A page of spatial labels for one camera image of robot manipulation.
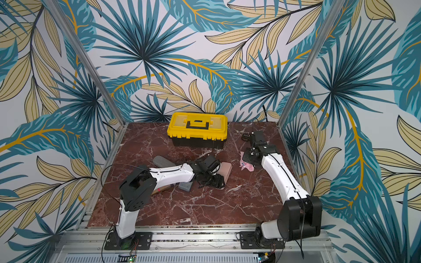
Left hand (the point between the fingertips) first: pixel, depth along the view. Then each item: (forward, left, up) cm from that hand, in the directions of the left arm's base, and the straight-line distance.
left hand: (219, 187), depth 87 cm
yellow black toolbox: (+29, +12, +13) cm, 34 cm away
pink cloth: (+7, -13, +11) cm, 19 cm away
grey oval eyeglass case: (+15, +35, -1) cm, 38 cm away
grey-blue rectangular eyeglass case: (+1, +18, -1) cm, 18 cm away
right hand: (+12, -15, +12) cm, 23 cm away
